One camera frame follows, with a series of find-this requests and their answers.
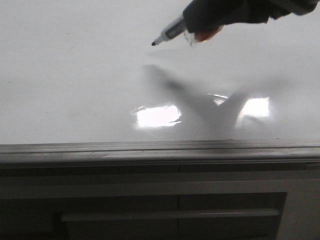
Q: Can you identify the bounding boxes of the red round magnet taped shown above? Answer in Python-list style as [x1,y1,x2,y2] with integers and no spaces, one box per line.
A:
[183,25,224,48]

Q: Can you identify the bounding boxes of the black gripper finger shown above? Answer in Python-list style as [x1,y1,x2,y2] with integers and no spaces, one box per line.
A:
[182,0,318,33]

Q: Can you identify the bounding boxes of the white whiteboard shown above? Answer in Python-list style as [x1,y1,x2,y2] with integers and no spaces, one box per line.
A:
[0,0,320,144]

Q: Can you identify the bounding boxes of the white black whiteboard marker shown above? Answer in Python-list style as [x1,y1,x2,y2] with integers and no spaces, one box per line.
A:
[151,15,187,46]

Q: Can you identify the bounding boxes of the grey cabinet drawer front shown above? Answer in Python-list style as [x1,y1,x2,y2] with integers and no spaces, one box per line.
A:
[0,170,320,240]

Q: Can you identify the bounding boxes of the grey drawer handle bar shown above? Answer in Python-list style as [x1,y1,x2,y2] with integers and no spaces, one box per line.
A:
[61,208,280,222]

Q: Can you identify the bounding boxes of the grey aluminium whiteboard frame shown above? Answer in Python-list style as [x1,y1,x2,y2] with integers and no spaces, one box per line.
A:
[0,139,320,168]

